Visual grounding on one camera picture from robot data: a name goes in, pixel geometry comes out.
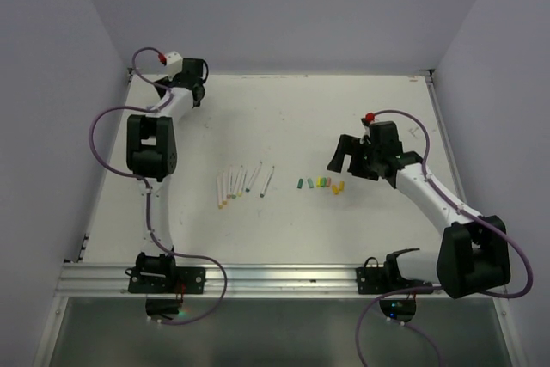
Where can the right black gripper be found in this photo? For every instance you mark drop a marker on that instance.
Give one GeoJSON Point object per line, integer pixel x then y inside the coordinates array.
{"type": "Point", "coordinates": [347, 143]}

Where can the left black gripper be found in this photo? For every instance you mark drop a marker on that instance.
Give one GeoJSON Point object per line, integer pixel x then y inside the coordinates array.
{"type": "Point", "coordinates": [176, 77]}

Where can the dark green marker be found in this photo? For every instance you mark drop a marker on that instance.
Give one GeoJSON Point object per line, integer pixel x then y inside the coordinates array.
{"type": "Point", "coordinates": [253, 178]}

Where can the orange capped marker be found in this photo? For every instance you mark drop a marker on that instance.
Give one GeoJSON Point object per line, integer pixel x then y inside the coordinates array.
{"type": "Point", "coordinates": [220, 195]}

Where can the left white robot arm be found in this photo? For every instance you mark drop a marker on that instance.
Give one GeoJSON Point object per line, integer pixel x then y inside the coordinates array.
{"type": "Point", "coordinates": [151, 154]}

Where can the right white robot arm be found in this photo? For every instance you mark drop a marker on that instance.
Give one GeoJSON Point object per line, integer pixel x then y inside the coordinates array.
{"type": "Point", "coordinates": [473, 255]}

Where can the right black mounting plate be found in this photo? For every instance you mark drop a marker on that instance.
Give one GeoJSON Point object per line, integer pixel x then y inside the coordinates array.
{"type": "Point", "coordinates": [371, 281]}

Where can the black mounting plate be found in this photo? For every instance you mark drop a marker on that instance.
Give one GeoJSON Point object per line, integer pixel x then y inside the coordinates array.
{"type": "Point", "coordinates": [371, 281]}
{"type": "Point", "coordinates": [184, 280]}

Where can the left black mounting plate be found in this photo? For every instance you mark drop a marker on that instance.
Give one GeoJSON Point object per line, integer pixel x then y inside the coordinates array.
{"type": "Point", "coordinates": [184, 280]}

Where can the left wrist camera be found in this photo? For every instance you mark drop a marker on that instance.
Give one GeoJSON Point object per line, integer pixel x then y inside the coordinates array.
{"type": "Point", "coordinates": [173, 63]}

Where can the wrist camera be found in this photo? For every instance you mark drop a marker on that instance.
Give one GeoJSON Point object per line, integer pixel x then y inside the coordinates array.
{"type": "Point", "coordinates": [369, 120]}
{"type": "Point", "coordinates": [173, 63]}

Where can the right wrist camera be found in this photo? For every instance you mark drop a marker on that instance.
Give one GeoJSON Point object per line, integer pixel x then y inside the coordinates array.
{"type": "Point", "coordinates": [369, 120]}

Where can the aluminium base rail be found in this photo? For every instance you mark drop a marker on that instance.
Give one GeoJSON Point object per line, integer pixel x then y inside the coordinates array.
{"type": "Point", "coordinates": [245, 281]}

